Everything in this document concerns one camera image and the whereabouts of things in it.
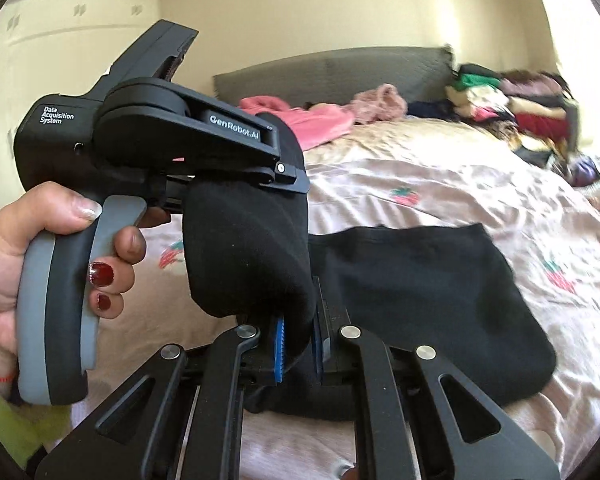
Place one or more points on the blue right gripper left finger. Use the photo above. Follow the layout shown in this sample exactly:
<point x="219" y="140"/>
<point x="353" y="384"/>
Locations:
<point x="279" y="350"/>

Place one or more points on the green left sleeve forearm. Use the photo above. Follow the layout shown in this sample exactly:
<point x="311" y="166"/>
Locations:
<point x="27" y="429"/>

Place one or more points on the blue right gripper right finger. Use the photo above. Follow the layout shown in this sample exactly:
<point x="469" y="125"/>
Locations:
<point x="322" y="341"/>

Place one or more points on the lilac strawberry bed sheet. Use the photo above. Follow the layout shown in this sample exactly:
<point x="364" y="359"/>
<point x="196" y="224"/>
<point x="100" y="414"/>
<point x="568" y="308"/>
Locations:
<point x="549" y="234"/>

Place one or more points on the white bag with clothes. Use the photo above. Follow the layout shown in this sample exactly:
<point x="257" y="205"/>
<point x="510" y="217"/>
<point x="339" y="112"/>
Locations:
<point x="582" y="172"/>

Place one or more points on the dusty pink fluffy garment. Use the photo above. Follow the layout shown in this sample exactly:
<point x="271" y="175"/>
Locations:
<point x="381" y="104"/>

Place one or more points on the dark navy garment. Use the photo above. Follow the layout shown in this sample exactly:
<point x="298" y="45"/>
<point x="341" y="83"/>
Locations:
<point x="443" y="109"/>

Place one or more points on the pink blanket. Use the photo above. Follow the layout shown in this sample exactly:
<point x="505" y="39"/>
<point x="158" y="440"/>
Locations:
<point x="320" y="124"/>

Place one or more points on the stack of folded clothes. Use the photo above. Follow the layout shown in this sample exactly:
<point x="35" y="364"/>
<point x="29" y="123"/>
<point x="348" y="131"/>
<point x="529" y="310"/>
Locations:
<point x="539" y="104"/>

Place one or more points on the beige mattress cover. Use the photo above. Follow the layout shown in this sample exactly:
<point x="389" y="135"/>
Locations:
<point x="416" y="149"/>

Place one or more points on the left hand red nails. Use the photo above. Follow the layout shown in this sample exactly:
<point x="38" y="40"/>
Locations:
<point x="50" y="207"/>

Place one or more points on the cream wardrobe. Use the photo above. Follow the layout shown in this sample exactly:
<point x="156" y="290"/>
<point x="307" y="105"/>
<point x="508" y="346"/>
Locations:
<point x="57" y="46"/>

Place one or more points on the grey quilted headboard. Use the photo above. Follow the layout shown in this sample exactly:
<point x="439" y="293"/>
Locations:
<point x="336" y="76"/>

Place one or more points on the black orange knit sweater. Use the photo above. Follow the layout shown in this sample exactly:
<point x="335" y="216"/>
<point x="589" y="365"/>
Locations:
<point x="249" y="254"/>

